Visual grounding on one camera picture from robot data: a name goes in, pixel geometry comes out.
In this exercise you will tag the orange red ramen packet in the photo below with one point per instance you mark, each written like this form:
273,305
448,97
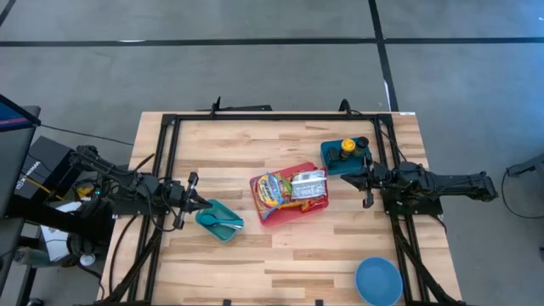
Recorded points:
316,204

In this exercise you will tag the blue bowl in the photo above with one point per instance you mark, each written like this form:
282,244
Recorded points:
378,282

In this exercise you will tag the blue plastic bin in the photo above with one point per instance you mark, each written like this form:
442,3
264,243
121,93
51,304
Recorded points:
340,169

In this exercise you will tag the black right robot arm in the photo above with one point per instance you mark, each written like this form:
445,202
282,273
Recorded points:
446,185

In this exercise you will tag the metal spoon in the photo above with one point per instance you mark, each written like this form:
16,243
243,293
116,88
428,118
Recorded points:
234,226

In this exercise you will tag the white paper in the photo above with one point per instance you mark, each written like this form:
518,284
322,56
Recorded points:
55,238

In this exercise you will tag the computer monitor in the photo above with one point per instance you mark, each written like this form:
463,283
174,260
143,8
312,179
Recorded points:
13,161

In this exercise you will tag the blue white ramen packet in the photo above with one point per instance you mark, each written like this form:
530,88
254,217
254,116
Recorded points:
268,191

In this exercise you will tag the black lid jar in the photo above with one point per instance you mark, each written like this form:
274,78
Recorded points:
362,142

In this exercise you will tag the teal plastic tray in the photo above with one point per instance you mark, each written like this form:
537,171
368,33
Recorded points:
221,236

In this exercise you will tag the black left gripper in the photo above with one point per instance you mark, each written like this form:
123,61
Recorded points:
185,197

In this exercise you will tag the white round cap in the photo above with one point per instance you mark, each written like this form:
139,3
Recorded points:
88,259

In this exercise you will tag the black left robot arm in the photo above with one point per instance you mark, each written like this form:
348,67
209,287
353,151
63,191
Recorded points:
127,183

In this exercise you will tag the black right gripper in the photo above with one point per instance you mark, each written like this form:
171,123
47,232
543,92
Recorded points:
374,178

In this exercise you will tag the red plastic tray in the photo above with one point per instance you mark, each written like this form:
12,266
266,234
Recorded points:
280,217

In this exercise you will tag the yellow lid jar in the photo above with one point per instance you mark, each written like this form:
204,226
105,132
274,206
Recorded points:
348,145

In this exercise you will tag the black box with organic label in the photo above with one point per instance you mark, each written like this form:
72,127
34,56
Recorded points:
332,157

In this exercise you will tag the black table frame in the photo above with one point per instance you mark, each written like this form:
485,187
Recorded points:
276,117

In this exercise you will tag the black equipment box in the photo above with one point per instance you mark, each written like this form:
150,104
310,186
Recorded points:
42,166

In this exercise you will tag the yellow ramen packet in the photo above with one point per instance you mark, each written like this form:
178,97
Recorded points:
293,204

